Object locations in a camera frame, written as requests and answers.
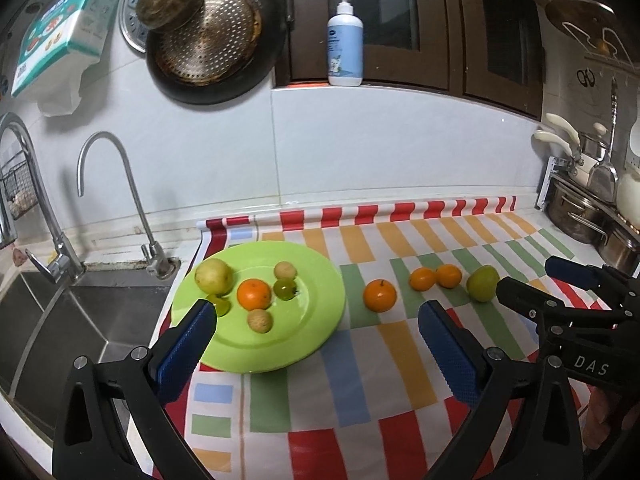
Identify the large chrome faucet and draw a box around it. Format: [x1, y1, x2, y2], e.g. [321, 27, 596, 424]
[0, 112, 86, 283]

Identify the stainless steel pot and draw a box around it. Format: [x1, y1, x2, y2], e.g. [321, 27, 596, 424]
[547, 177, 608, 246]
[597, 220, 640, 273]

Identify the green apple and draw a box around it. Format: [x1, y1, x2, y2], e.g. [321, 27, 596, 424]
[466, 265, 501, 303]

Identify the white blue pump bottle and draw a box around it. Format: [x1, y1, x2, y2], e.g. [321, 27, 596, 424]
[327, 0, 364, 87]

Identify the small brass saucepan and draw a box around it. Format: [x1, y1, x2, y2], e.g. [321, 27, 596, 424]
[137, 0, 205, 31]

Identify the dark wooden window frame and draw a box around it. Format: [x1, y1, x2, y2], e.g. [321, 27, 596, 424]
[272, 0, 546, 121]

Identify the white ceramic teapot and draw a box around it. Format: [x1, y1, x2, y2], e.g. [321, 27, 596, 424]
[616, 167, 640, 226]

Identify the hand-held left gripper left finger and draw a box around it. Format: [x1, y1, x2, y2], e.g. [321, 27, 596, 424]
[52, 299, 218, 480]

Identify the black frying pan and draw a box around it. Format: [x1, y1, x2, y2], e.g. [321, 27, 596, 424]
[145, 0, 282, 106]

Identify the small orange tangerine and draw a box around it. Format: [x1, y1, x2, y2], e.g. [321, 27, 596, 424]
[410, 267, 436, 293]
[435, 264, 462, 289]

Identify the person's right hand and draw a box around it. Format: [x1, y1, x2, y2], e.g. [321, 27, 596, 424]
[587, 390, 626, 443]

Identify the large orange tangerine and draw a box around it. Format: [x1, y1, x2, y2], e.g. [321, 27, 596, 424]
[237, 278, 272, 311]

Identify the stainless steel double sink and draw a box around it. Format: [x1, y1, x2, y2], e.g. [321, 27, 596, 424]
[0, 267, 176, 441]

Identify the thin gooseneck faucet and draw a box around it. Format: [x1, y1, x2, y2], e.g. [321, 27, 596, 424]
[76, 131, 182, 280]

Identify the metal slotted spatula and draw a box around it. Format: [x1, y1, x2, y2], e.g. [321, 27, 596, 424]
[587, 77, 621, 203]

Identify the small lidded steel pot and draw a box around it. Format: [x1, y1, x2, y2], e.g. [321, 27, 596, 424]
[579, 122, 611, 161]

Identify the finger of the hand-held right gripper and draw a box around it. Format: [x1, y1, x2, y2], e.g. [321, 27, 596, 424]
[545, 256, 640, 311]
[496, 276, 615, 332]

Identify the green plate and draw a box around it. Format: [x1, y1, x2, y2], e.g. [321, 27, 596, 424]
[171, 241, 347, 373]

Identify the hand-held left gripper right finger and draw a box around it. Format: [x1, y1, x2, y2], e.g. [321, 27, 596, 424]
[419, 301, 585, 480]

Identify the orange tangerine with stem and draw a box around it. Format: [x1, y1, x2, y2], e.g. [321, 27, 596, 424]
[363, 280, 398, 313]

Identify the black wire basket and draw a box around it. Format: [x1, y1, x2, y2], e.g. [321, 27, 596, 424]
[0, 147, 41, 221]

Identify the yellow-green pear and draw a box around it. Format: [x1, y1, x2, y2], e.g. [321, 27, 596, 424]
[195, 258, 234, 295]

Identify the perforated metal steamer plate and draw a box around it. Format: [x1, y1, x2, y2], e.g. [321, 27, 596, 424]
[119, 0, 286, 53]

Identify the striped colourful tablecloth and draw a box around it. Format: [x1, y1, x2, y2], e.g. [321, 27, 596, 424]
[177, 196, 611, 480]

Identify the green paper towel pack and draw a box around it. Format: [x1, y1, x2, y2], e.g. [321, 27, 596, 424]
[11, 0, 125, 118]

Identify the white rack bracket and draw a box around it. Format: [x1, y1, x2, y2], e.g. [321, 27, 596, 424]
[536, 156, 556, 210]

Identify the white knife handle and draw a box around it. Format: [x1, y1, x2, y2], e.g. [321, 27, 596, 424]
[545, 112, 581, 143]
[534, 130, 576, 153]

